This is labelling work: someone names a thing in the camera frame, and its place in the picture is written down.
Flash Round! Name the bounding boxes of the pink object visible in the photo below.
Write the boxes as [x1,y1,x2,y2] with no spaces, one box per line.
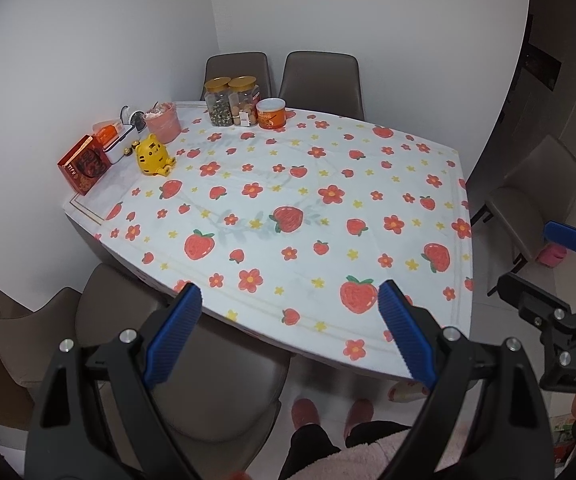
[538,245,567,267]

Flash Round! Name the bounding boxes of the white storage box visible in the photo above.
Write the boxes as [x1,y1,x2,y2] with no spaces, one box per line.
[98,122,136,165]

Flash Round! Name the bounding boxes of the pink slipper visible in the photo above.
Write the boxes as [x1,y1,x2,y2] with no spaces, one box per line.
[292,399,321,428]
[343,400,375,438]

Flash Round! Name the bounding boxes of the grey dining chair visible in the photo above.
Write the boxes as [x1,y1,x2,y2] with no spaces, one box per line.
[201,52,272,103]
[470,135,576,297]
[0,287,83,401]
[279,51,366,122]
[75,262,291,453]

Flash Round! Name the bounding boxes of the pink cup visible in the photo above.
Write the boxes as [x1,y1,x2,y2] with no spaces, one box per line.
[145,101,183,143]

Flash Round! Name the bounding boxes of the red patterned box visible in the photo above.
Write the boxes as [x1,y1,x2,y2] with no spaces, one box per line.
[58,135,113,197]

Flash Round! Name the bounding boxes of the orange snack tub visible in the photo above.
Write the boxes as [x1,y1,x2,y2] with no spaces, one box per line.
[256,97,287,131]

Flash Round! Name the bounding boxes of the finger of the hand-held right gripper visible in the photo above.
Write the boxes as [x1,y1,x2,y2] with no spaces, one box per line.
[497,271,576,361]
[543,221,576,257]

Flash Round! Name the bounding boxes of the green printed box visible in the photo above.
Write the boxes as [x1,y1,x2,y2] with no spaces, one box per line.
[550,412,576,466]

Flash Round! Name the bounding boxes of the yellow tiger toy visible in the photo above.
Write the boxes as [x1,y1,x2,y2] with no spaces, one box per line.
[135,135,176,177]

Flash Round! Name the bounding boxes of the black trousers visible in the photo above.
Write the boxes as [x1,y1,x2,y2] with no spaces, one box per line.
[280,421,413,480]

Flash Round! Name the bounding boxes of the pink fuzzy robe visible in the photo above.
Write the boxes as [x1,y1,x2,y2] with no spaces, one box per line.
[325,425,421,480]

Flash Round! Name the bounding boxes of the orange packet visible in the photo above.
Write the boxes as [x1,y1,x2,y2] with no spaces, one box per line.
[92,120,123,148]

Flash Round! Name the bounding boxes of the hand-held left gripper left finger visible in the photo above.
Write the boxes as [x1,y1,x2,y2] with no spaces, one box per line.
[25,282,203,480]

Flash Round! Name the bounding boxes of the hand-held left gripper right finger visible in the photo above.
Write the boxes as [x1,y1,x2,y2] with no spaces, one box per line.
[378,280,554,480]

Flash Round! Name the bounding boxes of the jar with beige blocks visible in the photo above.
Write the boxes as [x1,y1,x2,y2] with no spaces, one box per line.
[229,76,259,127]

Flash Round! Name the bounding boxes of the jar with dark contents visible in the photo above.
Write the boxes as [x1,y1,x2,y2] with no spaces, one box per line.
[204,77,233,127]

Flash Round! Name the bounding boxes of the strawberry print tablecloth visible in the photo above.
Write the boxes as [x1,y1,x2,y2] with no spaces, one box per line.
[92,102,474,381]

